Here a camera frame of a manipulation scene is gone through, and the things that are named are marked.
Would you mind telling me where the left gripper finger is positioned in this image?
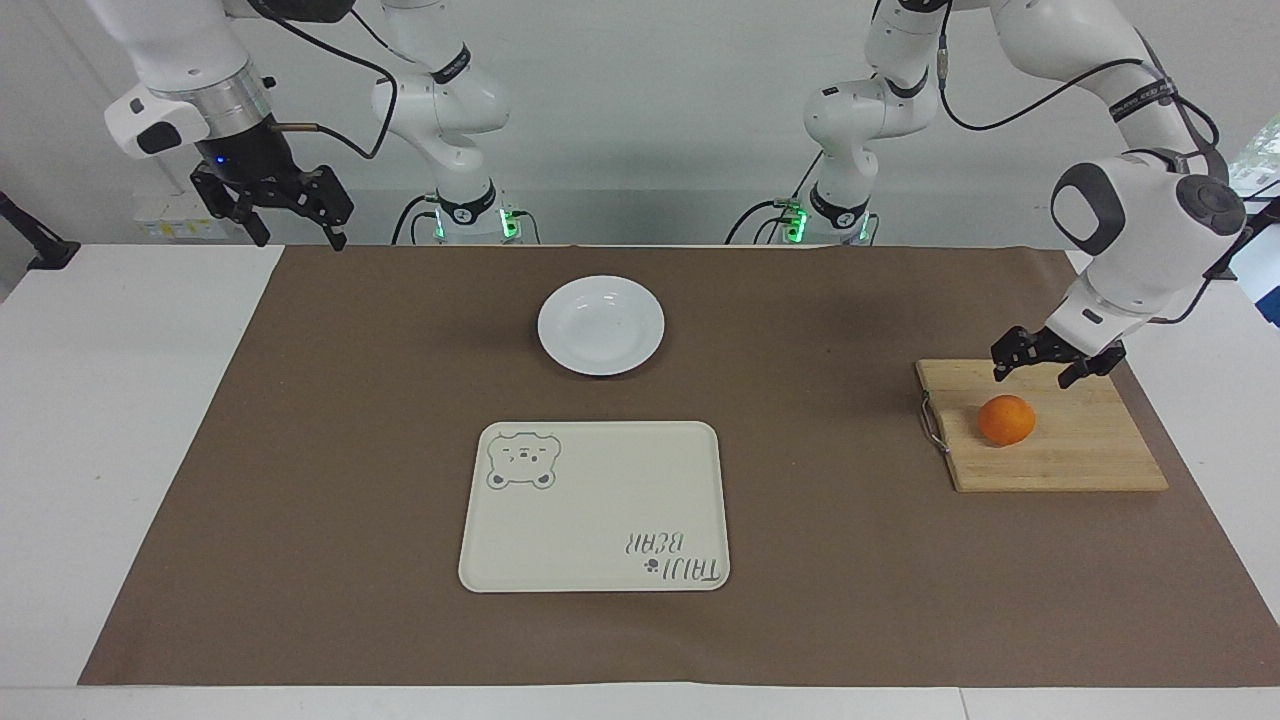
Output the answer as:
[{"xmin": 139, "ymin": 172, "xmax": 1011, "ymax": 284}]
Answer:
[
  {"xmin": 1057, "ymin": 339, "xmax": 1129, "ymax": 391},
  {"xmin": 991, "ymin": 326, "xmax": 1053, "ymax": 384}
]

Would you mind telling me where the cream tray with bear print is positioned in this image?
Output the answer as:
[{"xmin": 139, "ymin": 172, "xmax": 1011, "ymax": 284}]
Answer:
[{"xmin": 458, "ymin": 420, "xmax": 732, "ymax": 594}]

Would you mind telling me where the orange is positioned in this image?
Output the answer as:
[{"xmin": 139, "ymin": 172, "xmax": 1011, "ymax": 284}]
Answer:
[{"xmin": 977, "ymin": 394, "xmax": 1038, "ymax": 448}]

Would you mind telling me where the wooden cutting board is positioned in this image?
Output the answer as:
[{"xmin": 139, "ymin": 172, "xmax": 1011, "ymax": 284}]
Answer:
[{"xmin": 915, "ymin": 358, "xmax": 1171, "ymax": 494}]

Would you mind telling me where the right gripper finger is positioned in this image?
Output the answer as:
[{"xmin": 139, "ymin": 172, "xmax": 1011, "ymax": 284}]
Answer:
[
  {"xmin": 262, "ymin": 164, "xmax": 356, "ymax": 253},
  {"xmin": 189, "ymin": 164, "xmax": 272, "ymax": 249}
]

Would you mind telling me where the white box with yellow labels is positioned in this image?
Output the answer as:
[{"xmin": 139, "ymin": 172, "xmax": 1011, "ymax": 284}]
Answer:
[{"xmin": 134, "ymin": 190, "xmax": 237, "ymax": 242}]

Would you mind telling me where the white round plate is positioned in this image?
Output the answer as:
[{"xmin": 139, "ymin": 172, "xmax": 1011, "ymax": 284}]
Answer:
[{"xmin": 537, "ymin": 275, "xmax": 667, "ymax": 378}]

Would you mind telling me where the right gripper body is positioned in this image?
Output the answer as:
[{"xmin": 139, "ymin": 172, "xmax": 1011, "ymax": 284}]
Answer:
[{"xmin": 194, "ymin": 114, "xmax": 304, "ymax": 198}]

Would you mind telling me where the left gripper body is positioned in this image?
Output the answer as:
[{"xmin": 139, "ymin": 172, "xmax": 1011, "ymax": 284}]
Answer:
[{"xmin": 1040, "ymin": 328, "xmax": 1091, "ymax": 365}]

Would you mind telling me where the black stand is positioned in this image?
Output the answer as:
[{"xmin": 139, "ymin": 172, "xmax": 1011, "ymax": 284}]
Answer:
[
  {"xmin": 1205, "ymin": 178, "xmax": 1280, "ymax": 283},
  {"xmin": 0, "ymin": 189, "xmax": 82, "ymax": 272}
]

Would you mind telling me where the black cable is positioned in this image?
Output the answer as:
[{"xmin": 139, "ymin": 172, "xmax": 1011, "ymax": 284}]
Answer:
[
  {"xmin": 937, "ymin": 28, "xmax": 1224, "ymax": 183},
  {"xmin": 390, "ymin": 193, "xmax": 443, "ymax": 247},
  {"xmin": 1140, "ymin": 222, "xmax": 1257, "ymax": 327},
  {"xmin": 245, "ymin": 0, "xmax": 400, "ymax": 162},
  {"xmin": 726, "ymin": 198, "xmax": 797, "ymax": 247}
]

